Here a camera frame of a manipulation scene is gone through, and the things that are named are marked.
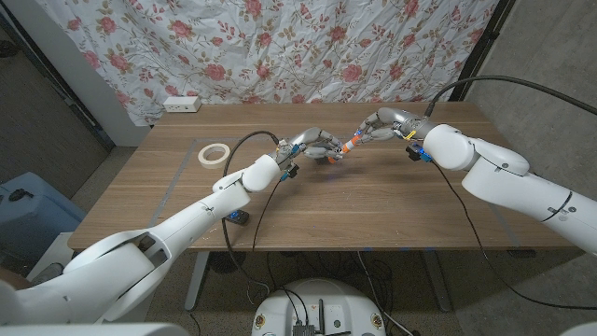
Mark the white robot torso base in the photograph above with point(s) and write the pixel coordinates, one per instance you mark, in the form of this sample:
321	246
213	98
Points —
336	298

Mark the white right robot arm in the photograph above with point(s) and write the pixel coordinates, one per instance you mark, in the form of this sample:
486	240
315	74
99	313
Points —
494	172

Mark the black backdrop stand pole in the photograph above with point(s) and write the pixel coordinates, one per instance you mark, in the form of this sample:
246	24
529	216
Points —
480	51

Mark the person's bare leg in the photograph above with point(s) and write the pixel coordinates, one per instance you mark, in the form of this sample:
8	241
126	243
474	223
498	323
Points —
11	280

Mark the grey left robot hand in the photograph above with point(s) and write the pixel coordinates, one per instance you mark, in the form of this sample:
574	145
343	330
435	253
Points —
312	139

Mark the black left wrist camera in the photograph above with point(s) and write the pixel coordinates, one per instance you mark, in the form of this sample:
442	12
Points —
289	172

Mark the beige masking tape roll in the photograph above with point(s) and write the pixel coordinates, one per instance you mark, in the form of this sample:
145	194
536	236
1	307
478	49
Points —
201	158

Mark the orange glue stick cap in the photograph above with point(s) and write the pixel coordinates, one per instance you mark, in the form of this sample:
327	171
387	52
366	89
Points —
356	139

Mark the white table leg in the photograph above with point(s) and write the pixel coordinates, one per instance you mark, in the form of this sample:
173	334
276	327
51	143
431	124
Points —
196	284

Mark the grey table leg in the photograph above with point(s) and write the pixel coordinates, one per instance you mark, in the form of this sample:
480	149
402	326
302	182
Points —
438	284

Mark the dark grey block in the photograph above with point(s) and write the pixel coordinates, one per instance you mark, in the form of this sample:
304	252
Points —
322	161

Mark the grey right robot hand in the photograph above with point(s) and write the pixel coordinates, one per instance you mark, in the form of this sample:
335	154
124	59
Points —
398	121

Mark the black floor fan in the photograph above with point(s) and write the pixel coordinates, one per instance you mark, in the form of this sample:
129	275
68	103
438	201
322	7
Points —
226	262

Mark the orange and white glue stick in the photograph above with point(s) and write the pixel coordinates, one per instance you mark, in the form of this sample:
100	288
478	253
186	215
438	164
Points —
345	148

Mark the grey sneaker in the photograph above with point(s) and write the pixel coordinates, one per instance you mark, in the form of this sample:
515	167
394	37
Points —
46	274

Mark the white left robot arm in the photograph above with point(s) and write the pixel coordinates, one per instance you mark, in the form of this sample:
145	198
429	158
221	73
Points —
224	200

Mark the floral backdrop sheet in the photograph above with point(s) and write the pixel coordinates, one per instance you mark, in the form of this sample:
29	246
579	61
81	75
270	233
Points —
280	46

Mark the black TV remote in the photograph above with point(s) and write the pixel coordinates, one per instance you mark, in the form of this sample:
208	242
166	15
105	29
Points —
239	217

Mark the white power strip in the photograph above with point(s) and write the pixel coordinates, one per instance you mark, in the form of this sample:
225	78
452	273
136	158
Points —
182	104

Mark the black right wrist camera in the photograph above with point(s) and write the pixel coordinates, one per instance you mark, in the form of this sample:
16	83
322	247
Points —
417	153

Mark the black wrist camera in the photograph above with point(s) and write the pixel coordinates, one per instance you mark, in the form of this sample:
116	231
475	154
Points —
289	172
417	153

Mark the blue plastic bin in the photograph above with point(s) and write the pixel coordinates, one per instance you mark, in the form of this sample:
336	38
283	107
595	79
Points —
37	210

